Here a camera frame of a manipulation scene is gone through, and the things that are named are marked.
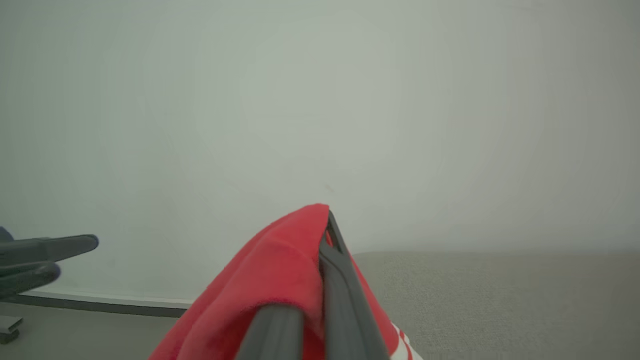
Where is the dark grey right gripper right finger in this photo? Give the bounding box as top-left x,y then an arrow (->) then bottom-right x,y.
318,210 -> 391,360

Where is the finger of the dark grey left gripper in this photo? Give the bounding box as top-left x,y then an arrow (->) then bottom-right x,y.
0,234 -> 100,266
0,262 -> 62,301

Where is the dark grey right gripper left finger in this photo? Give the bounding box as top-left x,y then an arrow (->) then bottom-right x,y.
234,304 -> 306,360

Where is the red garment with white stripes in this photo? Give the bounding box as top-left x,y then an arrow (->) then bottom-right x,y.
148,203 -> 424,360

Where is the small grey block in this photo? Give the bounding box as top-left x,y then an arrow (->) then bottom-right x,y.
0,315 -> 24,345

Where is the white and grey baseboard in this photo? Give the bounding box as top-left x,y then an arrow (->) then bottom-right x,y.
0,287 -> 197,319

